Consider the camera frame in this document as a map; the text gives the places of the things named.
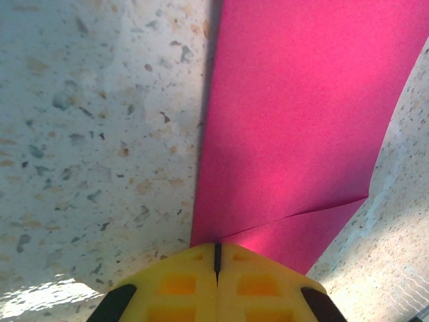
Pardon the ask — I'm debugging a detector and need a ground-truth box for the pink paper sheet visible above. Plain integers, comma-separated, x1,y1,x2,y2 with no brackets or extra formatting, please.
189,0,429,276

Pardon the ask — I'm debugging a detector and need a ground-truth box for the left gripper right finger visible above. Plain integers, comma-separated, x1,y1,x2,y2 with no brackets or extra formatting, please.
217,243,348,322

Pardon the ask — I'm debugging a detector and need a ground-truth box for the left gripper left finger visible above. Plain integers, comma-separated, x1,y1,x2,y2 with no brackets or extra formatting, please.
86,243,219,322

